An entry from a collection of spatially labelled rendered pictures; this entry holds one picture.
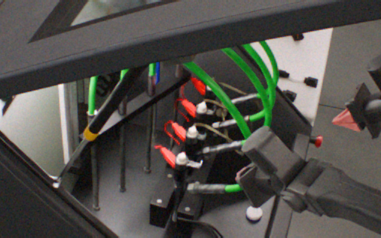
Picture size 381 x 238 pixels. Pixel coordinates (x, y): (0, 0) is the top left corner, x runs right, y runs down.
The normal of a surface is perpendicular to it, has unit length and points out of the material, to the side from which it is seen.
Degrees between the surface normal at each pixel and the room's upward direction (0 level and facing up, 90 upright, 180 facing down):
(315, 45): 0
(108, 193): 0
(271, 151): 44
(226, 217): 0
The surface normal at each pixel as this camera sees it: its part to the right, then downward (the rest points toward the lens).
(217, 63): -0.27, 0.66
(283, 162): 0.26, -0.02
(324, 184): -0.59, -0.68
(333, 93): 0.08, -0.71
